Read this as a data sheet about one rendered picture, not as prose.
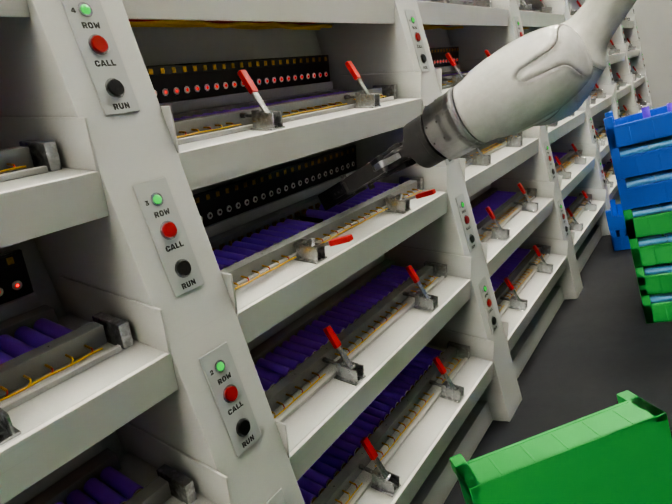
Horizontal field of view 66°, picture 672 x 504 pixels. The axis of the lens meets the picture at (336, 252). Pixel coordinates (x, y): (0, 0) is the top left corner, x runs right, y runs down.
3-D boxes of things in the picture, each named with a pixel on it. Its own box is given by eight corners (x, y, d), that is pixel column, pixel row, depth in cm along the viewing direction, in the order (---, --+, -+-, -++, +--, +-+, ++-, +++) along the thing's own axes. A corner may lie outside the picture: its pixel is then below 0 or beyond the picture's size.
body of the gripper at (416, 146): (438, 107, 78) (392, 137, 84) (413, 114, 72) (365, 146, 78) (461, 151, 79) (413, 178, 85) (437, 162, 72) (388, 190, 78)
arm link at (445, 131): (442, 87, 68) (407, 110, 72) (474, 149, 68) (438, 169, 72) (468, 82, 75) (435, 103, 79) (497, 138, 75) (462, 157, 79)
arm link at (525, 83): (473, 153, 67) (508, 143, 77) (593, 88, 57) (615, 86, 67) (438, 79, 68) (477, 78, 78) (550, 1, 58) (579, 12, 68)
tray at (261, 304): (447, 212, 108) (447, 167, 104) (241, 348, 62) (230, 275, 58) (364, 203, 119) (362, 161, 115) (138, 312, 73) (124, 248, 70)
